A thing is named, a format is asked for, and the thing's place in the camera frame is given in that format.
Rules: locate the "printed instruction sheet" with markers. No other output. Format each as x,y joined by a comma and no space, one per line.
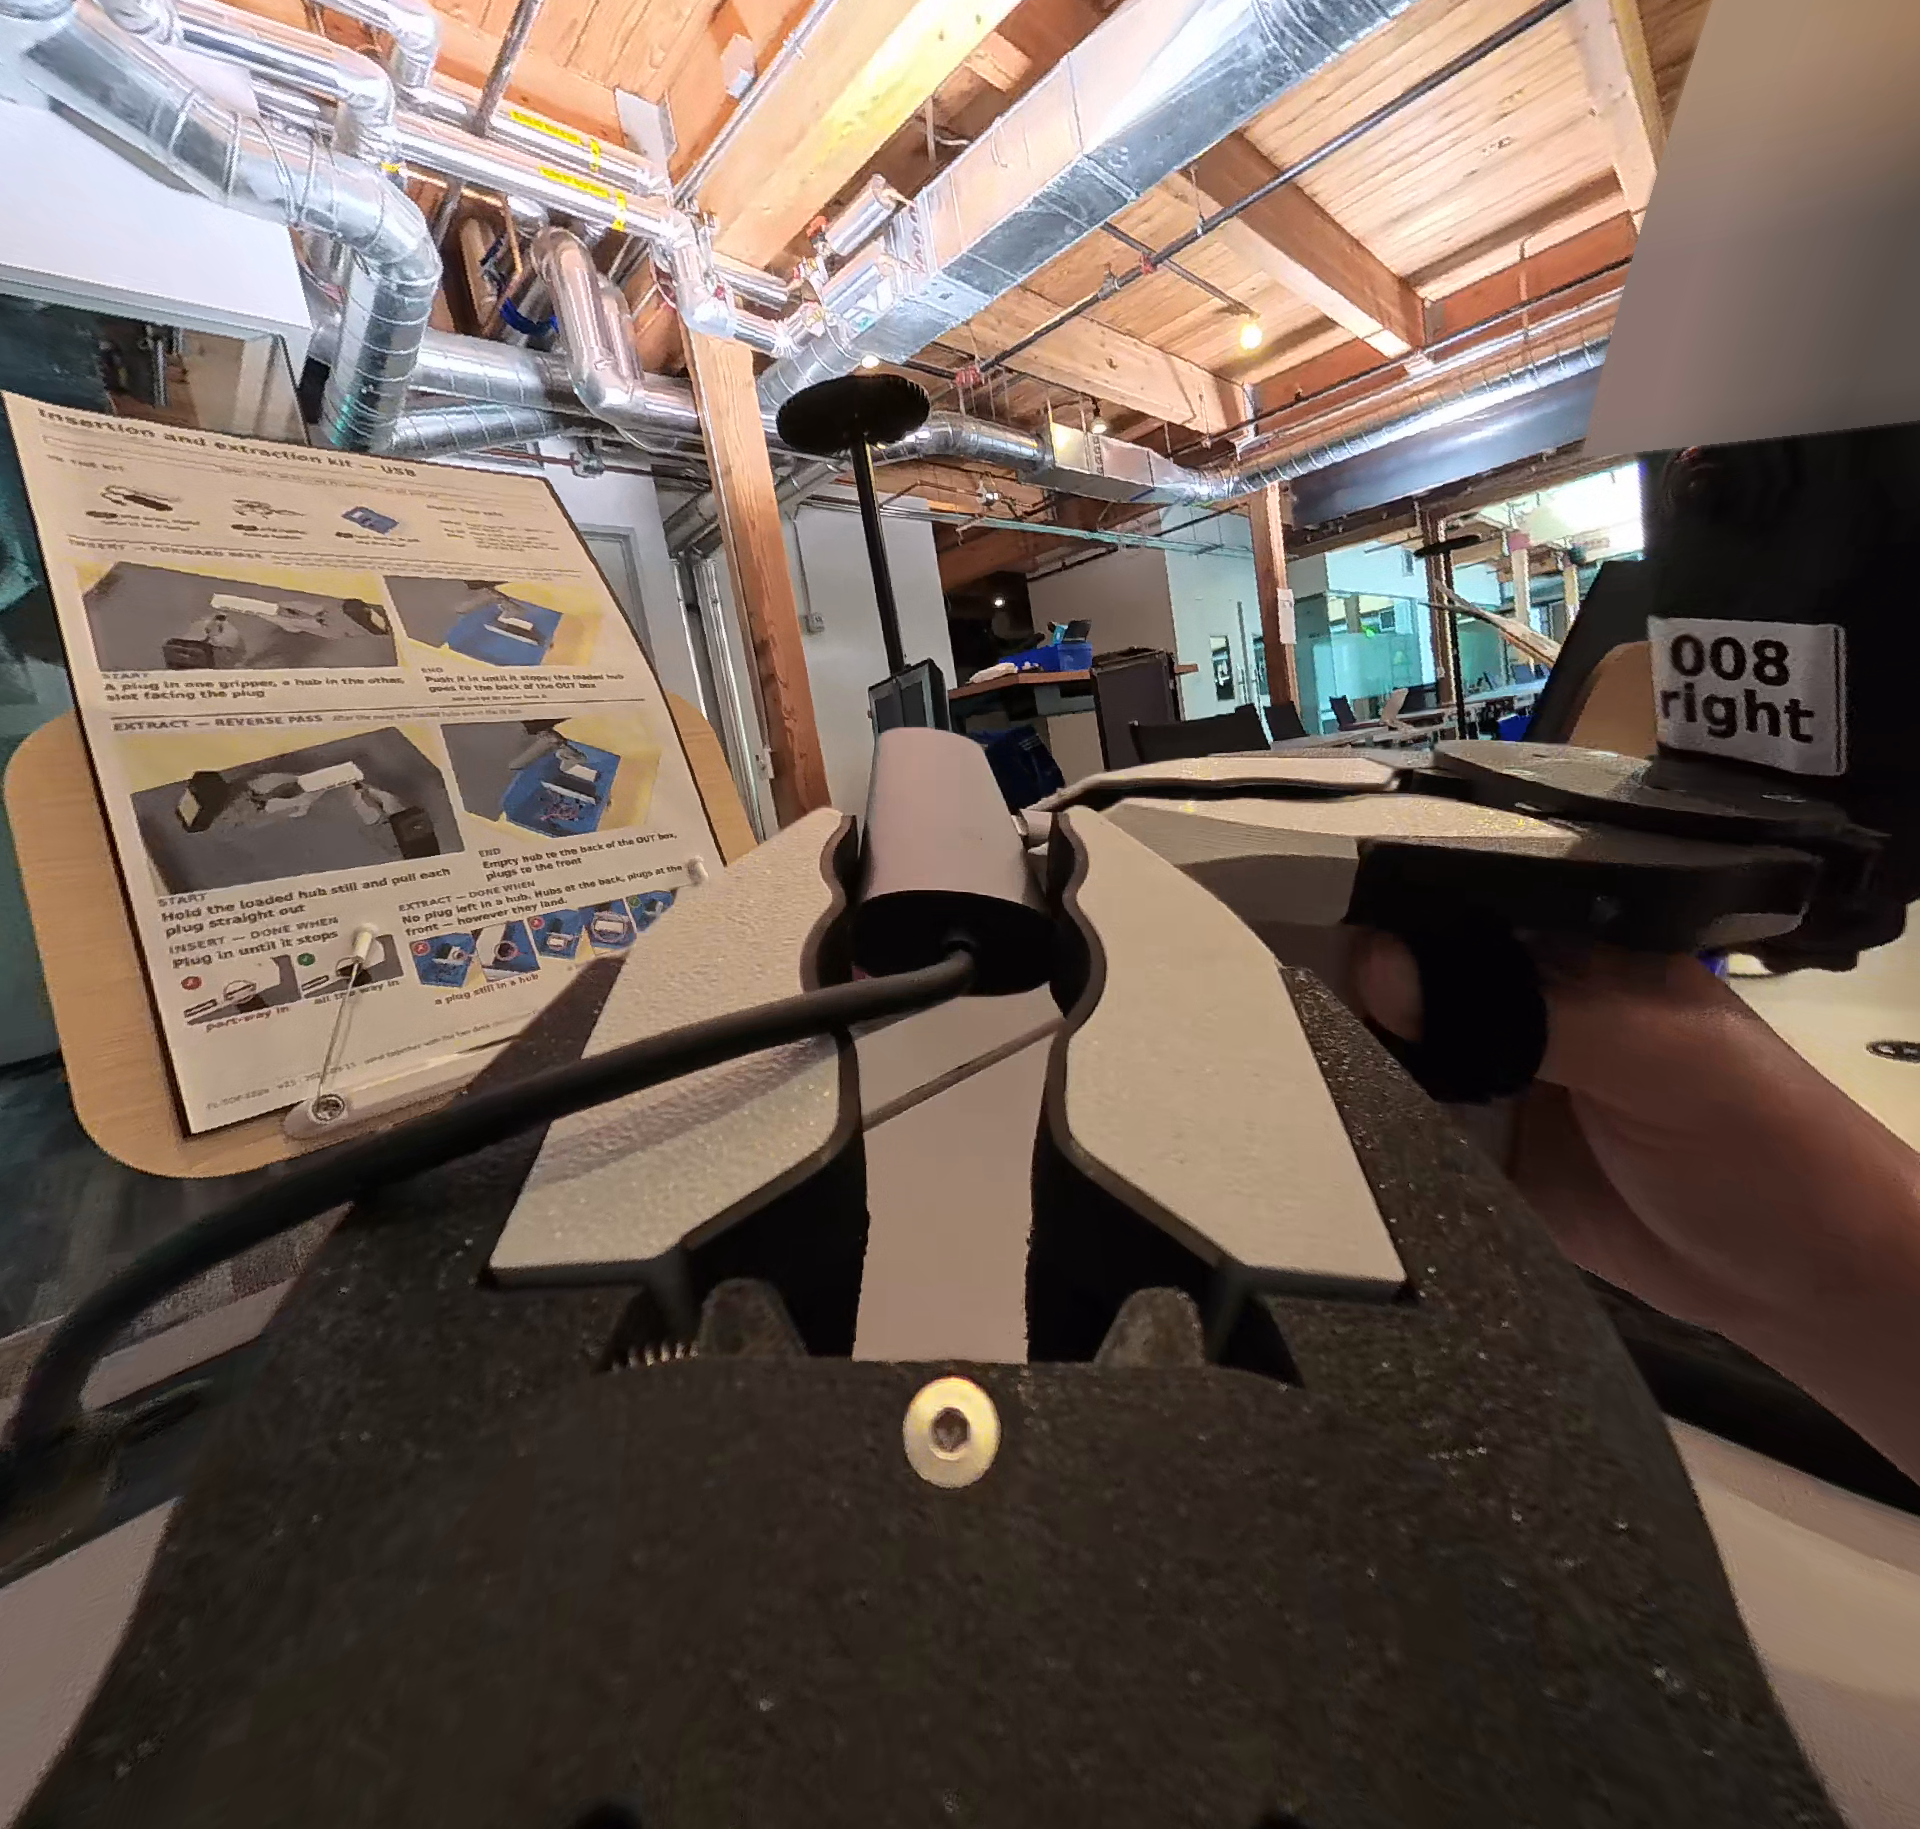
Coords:
301,749

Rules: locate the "dark grey usb hub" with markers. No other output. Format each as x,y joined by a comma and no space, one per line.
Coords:
937,837

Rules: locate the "black pedestal panel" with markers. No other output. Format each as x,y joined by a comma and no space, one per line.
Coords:
1198,736

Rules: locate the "black office chair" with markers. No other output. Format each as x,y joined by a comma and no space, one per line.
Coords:
1022,764
1134,705

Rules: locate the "wooden far table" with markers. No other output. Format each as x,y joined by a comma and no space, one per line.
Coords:
1022,681

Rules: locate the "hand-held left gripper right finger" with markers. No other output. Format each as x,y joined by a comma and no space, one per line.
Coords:
1198,1092

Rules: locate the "person's right hand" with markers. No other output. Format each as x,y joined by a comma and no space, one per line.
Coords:
1650,1140

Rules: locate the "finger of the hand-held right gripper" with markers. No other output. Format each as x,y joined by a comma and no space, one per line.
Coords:
1262,854
1273,774

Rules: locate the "blue plastic bin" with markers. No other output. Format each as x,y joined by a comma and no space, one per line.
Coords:
1062,658

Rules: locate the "silver ventilation duct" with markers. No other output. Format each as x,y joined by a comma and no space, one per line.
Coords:
1126,103

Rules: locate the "person's right forearm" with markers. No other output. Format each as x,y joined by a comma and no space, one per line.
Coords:
1869,1258

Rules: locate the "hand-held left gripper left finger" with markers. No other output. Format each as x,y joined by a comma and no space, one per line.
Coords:
678,1169

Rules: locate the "black desk frame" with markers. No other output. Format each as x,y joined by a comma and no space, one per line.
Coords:
906,697

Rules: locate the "wooden ceiling post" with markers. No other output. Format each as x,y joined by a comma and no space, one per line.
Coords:
1270,599

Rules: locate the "white stand with wooden board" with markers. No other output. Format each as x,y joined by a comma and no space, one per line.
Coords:
61,959
1614,705

